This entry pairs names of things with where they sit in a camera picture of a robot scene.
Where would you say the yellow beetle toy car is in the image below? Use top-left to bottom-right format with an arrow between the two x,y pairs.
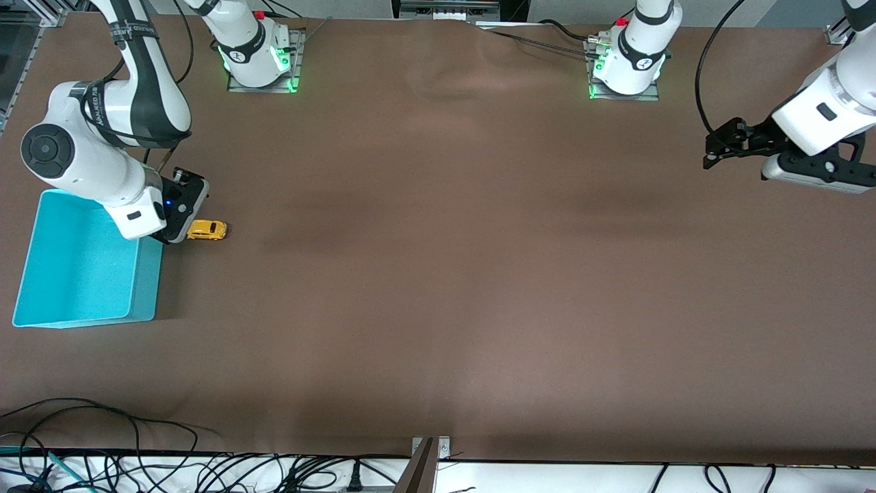
187,219 -> 229,242

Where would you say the turquoise plastic bin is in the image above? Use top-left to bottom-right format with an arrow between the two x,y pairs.
12,190 -> 166,328

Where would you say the brown table cover sheet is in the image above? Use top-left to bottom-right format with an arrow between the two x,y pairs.
0,12 -> 876,466

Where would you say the grey power strip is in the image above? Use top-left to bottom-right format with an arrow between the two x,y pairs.
392,0 -> 504,23

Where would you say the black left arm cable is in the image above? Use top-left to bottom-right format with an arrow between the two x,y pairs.
695,0 -> 747,135

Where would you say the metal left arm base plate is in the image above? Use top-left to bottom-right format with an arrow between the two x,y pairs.
585,38 -> 662,103

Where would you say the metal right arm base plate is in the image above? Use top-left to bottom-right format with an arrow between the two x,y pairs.
227,31 -> 302,94

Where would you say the black right arm loop cable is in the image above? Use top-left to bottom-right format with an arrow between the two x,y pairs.
159,0 -> 196,87

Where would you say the long looping black cable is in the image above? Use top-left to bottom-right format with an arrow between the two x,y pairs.
0,397 -> 220,473

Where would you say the aluminium frame rail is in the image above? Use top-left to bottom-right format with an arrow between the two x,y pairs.
0,0 -> 70,131

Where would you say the black cables to arm base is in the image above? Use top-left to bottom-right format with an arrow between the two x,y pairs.
472,19 -> 603,60

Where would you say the teal cable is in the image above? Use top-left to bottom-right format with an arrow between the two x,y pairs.
0,446 -> 93,492

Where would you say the grey metal camera post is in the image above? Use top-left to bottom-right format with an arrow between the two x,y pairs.
394,438 -> 437,493

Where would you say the small metal mounting bracket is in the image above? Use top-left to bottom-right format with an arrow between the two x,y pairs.
411,436 -> 452,460

